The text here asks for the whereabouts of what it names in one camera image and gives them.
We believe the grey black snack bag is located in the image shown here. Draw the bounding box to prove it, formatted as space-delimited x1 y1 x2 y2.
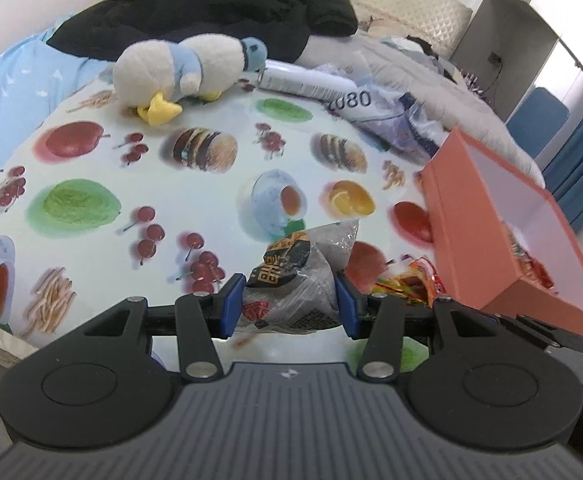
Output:
233 219 359 348

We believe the red yellow snack packet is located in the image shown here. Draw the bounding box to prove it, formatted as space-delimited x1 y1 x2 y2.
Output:
372 255 448 307

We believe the pink cardboard box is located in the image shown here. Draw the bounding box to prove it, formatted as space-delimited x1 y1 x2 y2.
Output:
421 130 583 336

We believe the fruit print tablecloth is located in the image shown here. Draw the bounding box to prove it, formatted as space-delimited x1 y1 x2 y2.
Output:
0 75 436 364

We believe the snack packet inside box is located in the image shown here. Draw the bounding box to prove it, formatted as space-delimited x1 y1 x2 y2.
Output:
502 222 556 294

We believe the white plastic bag 2080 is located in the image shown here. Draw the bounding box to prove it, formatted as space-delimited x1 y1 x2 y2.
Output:
317 62 448 160

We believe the white cylindrical tube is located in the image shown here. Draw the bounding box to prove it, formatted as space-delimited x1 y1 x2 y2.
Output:
258 60 357 102

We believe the white blue plush penguin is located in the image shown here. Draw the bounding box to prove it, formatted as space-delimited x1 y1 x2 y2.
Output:
112 34 267 127

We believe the grey duvet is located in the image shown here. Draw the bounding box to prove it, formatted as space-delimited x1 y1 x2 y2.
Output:
297 34 545 188

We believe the blue curtain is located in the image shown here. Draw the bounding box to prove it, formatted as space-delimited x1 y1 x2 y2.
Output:
543 94 583 233

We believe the blue chair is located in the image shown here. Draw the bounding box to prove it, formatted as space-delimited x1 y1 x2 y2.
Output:
506 88 570 158

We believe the light blue bed sheet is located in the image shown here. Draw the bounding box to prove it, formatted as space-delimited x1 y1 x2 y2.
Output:
0 23 108 168

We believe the black clothing pile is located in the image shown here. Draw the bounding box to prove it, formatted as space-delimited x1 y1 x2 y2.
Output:
48 0 357 62

